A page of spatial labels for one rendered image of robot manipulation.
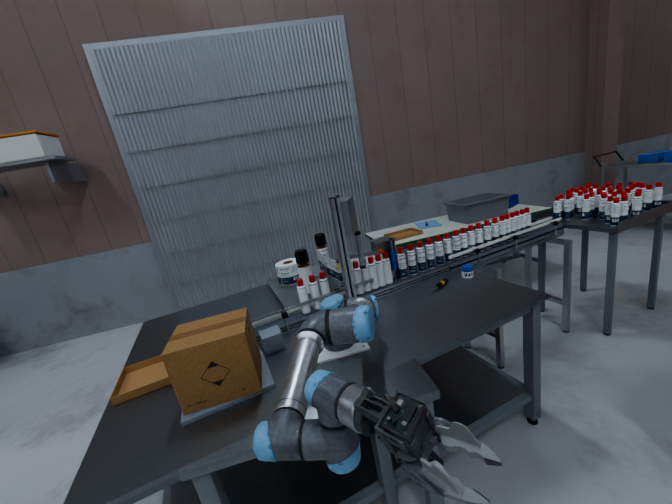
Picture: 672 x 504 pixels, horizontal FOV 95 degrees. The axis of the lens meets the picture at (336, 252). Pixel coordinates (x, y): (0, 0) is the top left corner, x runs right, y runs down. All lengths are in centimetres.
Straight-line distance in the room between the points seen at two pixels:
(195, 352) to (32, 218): 437
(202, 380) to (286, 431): 67
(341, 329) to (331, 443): 37
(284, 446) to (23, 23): 528
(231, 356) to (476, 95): 511
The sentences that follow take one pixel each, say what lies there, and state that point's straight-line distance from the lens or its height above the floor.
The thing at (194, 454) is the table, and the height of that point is 83.
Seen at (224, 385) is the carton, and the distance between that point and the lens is 136.
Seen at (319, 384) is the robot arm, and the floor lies 125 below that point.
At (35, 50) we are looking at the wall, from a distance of 540.
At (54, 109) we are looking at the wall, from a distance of 525.
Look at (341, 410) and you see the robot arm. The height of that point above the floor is 124.
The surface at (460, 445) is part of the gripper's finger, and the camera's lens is 56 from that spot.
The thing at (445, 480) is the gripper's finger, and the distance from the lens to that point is 53.
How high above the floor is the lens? 166
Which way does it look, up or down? 16 degrees down
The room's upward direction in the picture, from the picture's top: 11 degrees counter-clockwise
